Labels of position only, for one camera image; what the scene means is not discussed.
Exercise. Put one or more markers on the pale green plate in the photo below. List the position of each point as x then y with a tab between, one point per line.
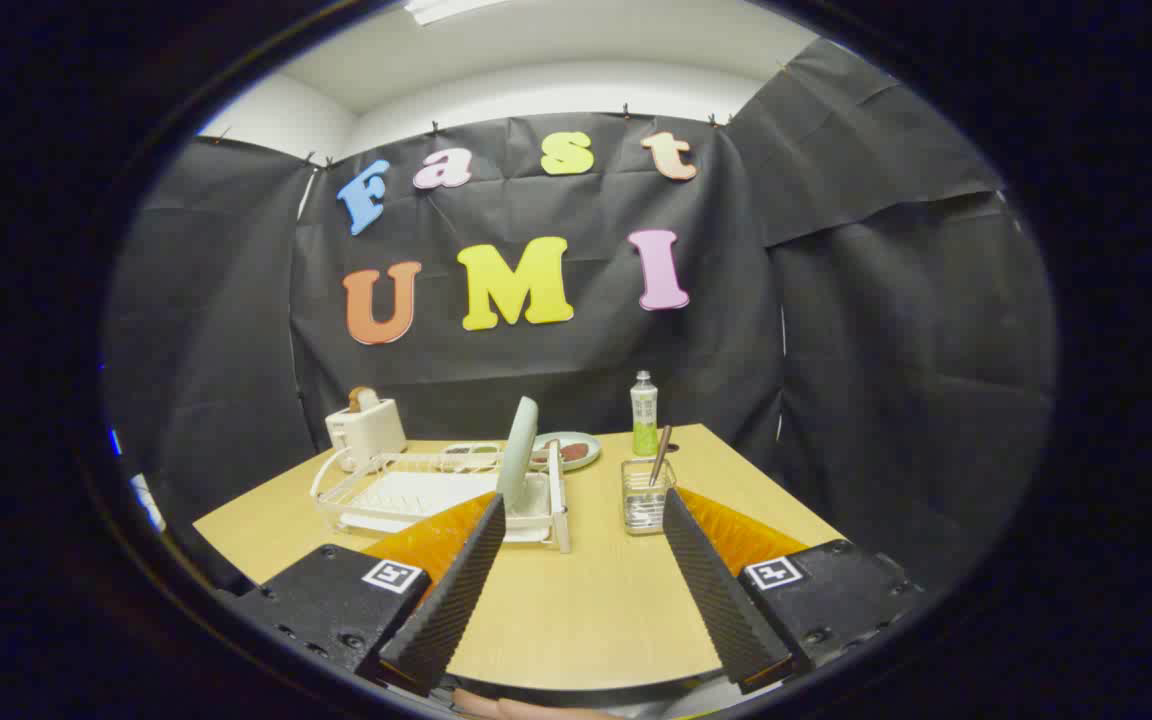
518	450

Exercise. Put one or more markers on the small brown meat patty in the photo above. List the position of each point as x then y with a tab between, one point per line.
573	452

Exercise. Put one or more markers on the white compartment seasoning tray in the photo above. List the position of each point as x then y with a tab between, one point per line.
471	455

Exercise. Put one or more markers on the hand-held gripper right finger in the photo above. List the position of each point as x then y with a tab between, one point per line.
711	590

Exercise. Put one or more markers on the small green dish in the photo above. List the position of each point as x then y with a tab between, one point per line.
586	445

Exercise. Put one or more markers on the green drink bottle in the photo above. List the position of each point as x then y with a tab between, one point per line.
644	415

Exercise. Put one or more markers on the white toaster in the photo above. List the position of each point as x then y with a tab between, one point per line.
366	430

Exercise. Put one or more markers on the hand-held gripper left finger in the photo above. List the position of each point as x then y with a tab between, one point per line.
456	590

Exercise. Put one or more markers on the bread slice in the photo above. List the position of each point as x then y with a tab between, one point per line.
363	399

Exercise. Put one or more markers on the ceiling light panel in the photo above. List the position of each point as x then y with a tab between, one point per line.
446	8

